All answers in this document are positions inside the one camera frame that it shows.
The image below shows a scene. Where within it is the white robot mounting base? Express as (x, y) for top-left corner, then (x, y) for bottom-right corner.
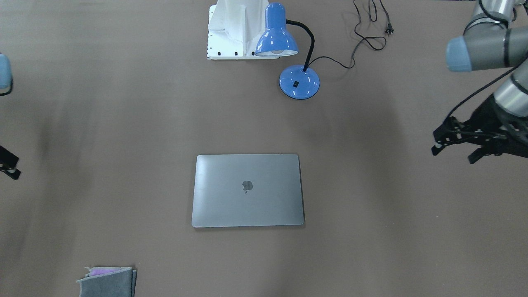
(206, 0), (269, 60)

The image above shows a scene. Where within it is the blue desk lamp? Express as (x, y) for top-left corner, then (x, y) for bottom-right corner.
(255, 2), (320, 100)

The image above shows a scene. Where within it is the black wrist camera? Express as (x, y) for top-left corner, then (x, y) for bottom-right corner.
(0, 146), (21, 180)
(499, 125), (528, 158)

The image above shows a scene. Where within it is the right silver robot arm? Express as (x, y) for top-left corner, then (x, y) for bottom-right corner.
(0, 53), (14, 96)

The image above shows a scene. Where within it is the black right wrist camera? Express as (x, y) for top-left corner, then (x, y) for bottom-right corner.
(0, 146), (21, 180)

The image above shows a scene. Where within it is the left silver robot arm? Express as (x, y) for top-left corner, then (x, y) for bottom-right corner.
(431, 0), (528, 164)

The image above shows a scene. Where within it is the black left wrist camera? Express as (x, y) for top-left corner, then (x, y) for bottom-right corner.
(499, 125), (528, 158)

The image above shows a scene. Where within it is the black camera cable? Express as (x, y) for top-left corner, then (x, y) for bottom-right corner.
(448, 66), (520, 120)

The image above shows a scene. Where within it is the grey laptop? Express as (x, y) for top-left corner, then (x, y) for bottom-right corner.
(191, 153), (305, 228)

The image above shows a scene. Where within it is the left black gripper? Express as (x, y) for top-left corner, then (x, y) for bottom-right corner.
(431, 94), (528, 164)

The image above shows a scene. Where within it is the folded grey cloth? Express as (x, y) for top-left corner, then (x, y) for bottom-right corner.
(77, 267), (137, 297)

